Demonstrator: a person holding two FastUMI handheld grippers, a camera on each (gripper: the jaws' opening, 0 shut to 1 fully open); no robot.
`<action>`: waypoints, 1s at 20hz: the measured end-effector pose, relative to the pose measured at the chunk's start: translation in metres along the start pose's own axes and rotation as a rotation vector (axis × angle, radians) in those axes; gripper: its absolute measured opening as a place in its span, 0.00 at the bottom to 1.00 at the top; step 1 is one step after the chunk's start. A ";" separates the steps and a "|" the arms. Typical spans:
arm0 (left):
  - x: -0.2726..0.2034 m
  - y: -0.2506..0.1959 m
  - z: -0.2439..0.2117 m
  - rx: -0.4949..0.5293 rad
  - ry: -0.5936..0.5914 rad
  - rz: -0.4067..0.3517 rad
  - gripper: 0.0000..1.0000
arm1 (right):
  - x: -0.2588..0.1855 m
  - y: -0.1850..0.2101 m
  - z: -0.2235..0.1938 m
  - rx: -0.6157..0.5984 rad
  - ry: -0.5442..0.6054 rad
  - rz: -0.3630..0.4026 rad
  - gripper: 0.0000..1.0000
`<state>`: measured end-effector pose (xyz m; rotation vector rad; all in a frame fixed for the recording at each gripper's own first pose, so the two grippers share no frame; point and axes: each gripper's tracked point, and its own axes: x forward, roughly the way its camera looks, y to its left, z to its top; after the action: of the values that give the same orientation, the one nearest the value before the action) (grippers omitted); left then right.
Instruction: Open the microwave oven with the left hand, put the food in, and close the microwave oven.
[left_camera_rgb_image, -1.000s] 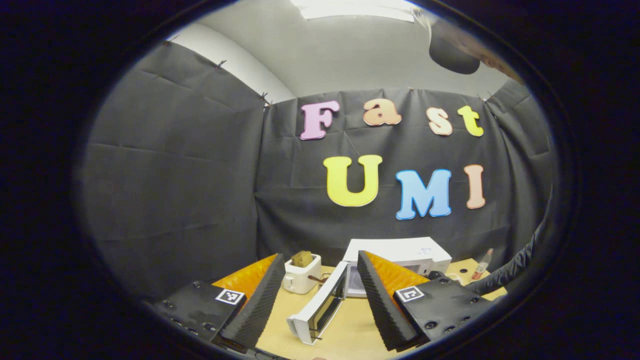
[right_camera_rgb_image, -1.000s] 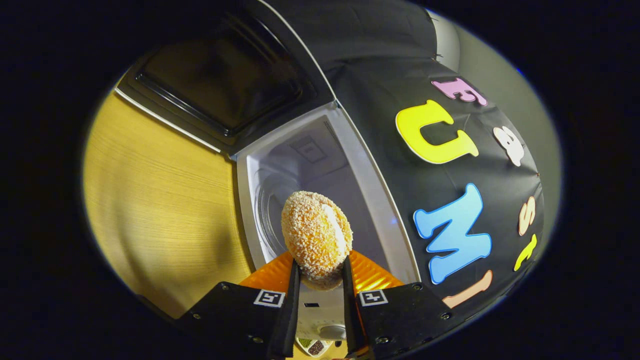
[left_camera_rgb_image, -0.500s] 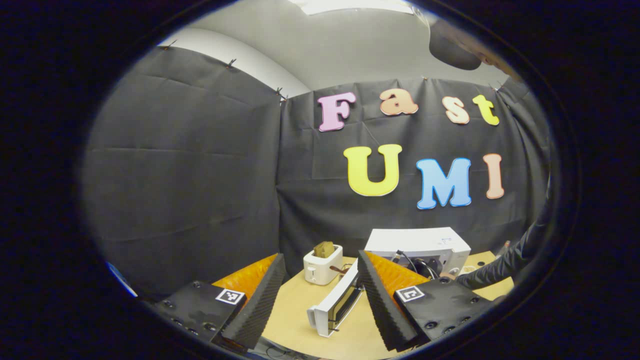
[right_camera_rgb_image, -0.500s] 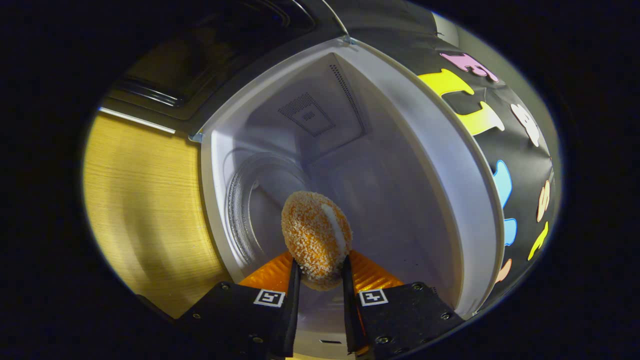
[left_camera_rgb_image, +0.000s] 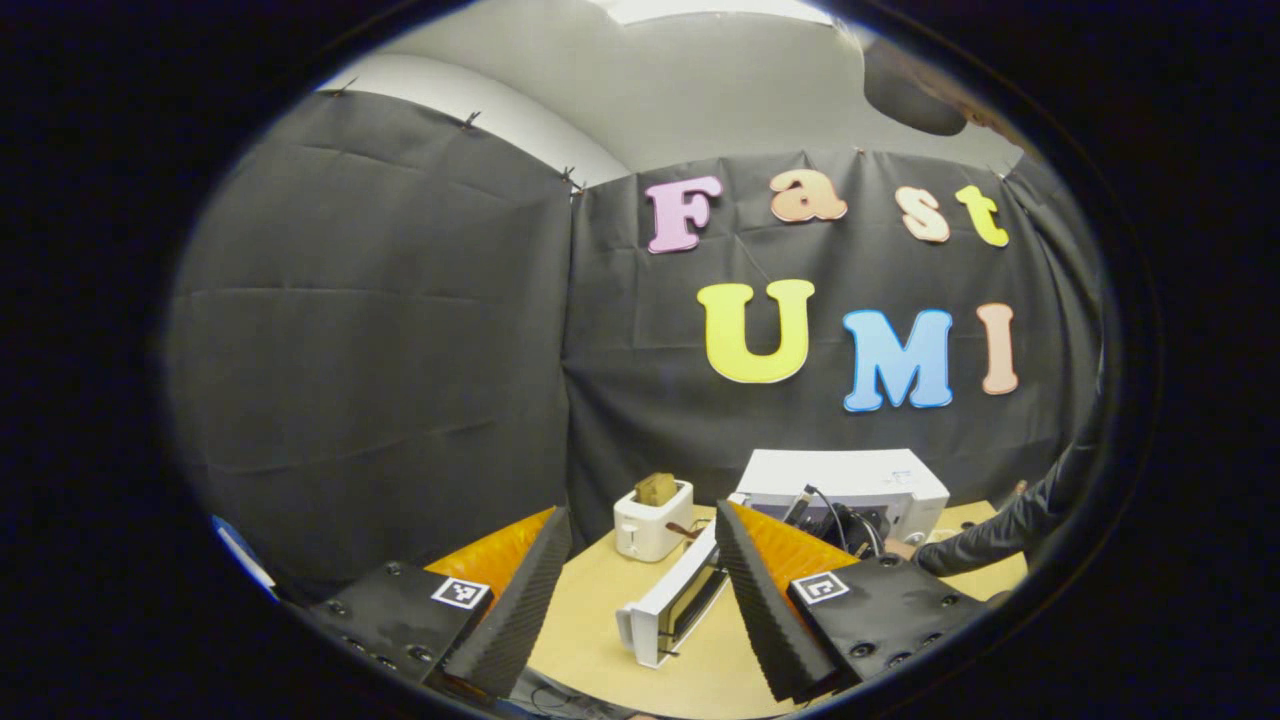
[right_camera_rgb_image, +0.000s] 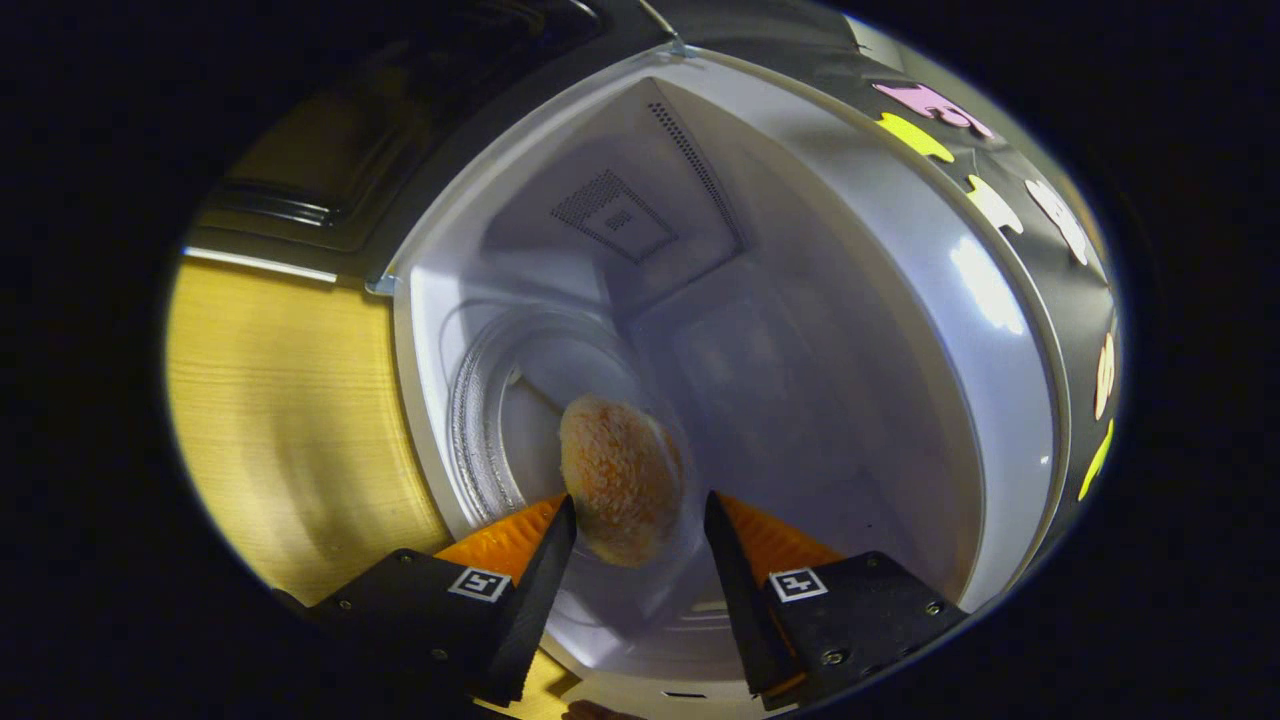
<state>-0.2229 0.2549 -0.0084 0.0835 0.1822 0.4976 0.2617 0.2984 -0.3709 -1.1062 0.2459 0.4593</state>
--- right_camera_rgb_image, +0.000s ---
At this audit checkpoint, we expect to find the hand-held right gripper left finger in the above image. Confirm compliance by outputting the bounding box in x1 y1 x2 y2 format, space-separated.
300 493 579 706

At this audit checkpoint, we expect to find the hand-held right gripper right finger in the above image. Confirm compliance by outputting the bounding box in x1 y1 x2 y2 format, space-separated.
703 490 971 713

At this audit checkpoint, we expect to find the round breaded patty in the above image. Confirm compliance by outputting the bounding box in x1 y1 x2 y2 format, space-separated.
557 393 687 569

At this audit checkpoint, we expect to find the white microwave oven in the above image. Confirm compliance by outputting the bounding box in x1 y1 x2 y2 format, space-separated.
180 0 1076 720

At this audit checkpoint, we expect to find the glass turntable plate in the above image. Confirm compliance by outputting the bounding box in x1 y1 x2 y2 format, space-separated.
447 303 701 641

